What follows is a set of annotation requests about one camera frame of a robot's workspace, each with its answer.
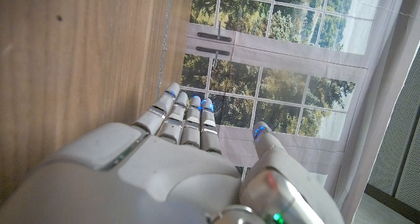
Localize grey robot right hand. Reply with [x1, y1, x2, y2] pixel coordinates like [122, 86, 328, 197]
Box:
[0, 82, 345, 224]

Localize printed window backdrop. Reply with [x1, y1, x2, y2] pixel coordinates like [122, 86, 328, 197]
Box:
[179, 0, 420, 224]

